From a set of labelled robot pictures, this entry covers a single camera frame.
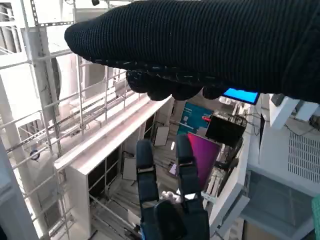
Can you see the white cabinet with perforated side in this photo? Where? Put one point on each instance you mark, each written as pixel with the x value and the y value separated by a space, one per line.
pixel 275 155

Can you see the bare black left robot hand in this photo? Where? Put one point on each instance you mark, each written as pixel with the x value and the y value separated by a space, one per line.
pixel 172 222

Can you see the purple lit monitor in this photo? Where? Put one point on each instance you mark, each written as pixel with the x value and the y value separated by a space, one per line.
pixel 207 157

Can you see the black unlit monitor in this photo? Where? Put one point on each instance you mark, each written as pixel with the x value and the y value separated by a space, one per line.
pixel 225 130

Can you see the teal poster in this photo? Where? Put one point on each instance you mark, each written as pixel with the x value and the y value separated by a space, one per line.
pixel 191 117

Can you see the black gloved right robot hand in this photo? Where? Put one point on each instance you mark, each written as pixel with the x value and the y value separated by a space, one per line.
pixel 200 40

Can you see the white metal truss frame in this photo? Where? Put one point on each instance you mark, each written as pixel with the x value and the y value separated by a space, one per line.
pixel 37 50

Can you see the blue lit monitor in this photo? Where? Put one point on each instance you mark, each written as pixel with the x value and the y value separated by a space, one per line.
pixel 240 95

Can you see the white shelving unit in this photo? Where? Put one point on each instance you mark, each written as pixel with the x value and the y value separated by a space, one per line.
pixel 105 140

